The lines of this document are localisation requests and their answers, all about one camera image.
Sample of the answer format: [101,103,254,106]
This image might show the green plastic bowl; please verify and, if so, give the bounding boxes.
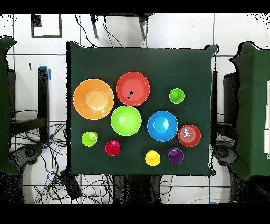
[110,105,142,137]

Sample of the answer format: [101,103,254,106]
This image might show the large orange plastic bowl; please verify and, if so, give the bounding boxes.
[73,78,115,120]

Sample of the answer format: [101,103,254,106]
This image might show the lime green plastic cup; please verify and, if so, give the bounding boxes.
[81,130,99,148]

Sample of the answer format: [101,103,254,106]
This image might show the wide red plastic bowl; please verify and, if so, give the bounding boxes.
[115,71,151,107]

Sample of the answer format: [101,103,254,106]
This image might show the blue plastic bowl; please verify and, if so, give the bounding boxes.
[147,110,179,142]

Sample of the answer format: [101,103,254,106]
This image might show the red plastic cup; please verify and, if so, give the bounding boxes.
[105,139,121,157]

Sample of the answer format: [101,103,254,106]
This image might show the yellow plastic cup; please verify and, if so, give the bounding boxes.
[144,150,161,167]

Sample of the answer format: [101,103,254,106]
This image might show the dark green tablecloth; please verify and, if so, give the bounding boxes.
[66,41,218,177]

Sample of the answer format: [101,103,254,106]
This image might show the small red plastic bowl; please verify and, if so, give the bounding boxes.
[177,124,202,148]

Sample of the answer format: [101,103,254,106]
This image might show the purple plastic cup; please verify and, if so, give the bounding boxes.
[168,147,185,164]

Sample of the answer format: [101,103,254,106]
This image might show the black metal bar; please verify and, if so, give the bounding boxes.
[211,70,218,146]

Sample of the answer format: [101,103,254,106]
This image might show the blue tape strip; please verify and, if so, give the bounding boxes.
[39,64,52,81]

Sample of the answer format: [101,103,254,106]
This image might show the black rounded stand foot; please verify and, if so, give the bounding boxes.
[9,143,44,166]
[212,144,240,167]

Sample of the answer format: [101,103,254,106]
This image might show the black power strip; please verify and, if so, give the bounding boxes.
[59,169,82,201]

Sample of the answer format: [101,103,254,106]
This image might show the green cloth side table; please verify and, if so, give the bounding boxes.
[0,35,20,176]
[229,41,270,181]

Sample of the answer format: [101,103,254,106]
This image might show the white boxes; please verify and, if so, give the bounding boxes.
[263,79,270,155]

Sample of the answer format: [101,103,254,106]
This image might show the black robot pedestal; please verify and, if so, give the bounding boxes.
[111,174,163,205]

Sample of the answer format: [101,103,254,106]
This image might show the black metal stand frame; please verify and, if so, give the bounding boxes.
[9,67,50,143]

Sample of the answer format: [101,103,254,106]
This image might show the bundle of floor cables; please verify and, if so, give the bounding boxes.
[9,121,115,205]

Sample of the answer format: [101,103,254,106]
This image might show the black square floor frame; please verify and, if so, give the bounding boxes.
[31,13,62,39]

